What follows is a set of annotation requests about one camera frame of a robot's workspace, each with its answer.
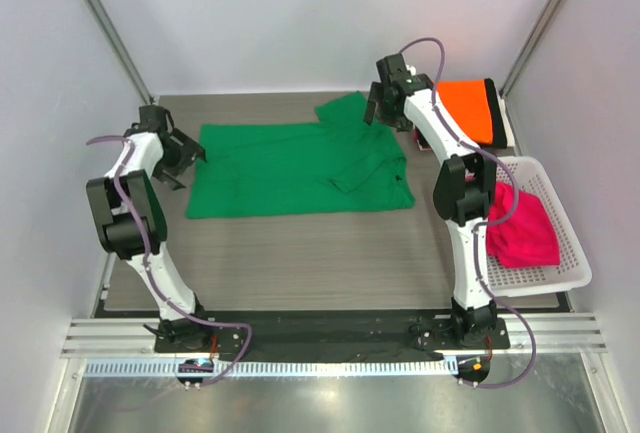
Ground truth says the green t-shirt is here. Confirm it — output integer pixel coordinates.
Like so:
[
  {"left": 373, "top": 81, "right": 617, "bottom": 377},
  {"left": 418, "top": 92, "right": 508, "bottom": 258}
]
[{"left": 186, "top": 92, "right": 415, "bottom": 219}]

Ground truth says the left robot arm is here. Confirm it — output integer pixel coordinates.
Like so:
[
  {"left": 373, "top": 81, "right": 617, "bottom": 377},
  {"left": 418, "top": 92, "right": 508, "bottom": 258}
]
[{"left": 86, "top": 105, "right": 213, "bottom": 352}]

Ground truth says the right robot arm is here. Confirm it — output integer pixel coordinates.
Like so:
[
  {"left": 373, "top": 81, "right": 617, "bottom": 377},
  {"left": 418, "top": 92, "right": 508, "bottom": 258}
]
[{"left": 364, "top": 53, "right": 497, "bottom": 349}]

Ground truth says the folded orange t-shirt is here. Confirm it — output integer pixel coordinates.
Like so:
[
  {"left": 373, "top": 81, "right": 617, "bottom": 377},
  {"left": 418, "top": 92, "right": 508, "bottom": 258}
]
[{"left": 437, "top": 79, "right": 494, "bottom": 145}]

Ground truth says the folded black t-shirt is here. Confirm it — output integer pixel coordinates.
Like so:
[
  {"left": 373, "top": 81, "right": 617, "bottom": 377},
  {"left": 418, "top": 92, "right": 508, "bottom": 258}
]
[{"left": 414, "top": 77, "right": 511, "bottom": 150}]

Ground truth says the pink t-shirt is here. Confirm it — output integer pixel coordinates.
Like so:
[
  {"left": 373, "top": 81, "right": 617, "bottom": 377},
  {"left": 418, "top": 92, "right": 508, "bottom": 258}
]
[{"left": 485, "top": 190, "right": 561, "bottom": 268}]

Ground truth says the white plastic basket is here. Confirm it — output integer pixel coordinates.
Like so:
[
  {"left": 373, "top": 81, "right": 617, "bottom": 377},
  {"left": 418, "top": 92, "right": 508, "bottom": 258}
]
[{"left": 486, "top": 156, "right": 592, "bottom": 298}]

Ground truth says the left aluminium frame post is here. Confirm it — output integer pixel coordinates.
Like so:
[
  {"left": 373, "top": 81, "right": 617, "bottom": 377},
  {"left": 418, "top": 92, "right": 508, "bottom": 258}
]
[{"left": 83, "top": 0, "right": 154, "bottom": 104}]

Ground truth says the aluminium frame post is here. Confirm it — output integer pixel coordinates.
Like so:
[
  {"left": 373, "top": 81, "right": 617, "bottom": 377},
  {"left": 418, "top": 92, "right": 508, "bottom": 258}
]
[
  {"left": 83, "top": 0, "right": 154, "bottom": 104},
  {"left": 500, "top": 0, "right": 566, "bottom": 98}
]

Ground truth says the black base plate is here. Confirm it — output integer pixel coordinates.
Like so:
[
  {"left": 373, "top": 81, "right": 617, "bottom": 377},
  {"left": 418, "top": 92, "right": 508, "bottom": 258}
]
[{"left": 145, "top": 309, "right": 511, "bottom": 363}]

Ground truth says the right aluminium frame post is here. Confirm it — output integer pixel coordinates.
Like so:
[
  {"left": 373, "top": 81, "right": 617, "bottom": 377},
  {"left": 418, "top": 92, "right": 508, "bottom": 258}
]
[{"left": 500, "top": 0, "right": 566, "bottom": 98}]

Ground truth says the white slotted cable duct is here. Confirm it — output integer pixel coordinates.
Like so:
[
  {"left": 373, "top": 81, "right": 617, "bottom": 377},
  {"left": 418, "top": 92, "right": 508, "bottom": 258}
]
[{"left": 84, "top": 356, "right": 458, "bottom": 380}]

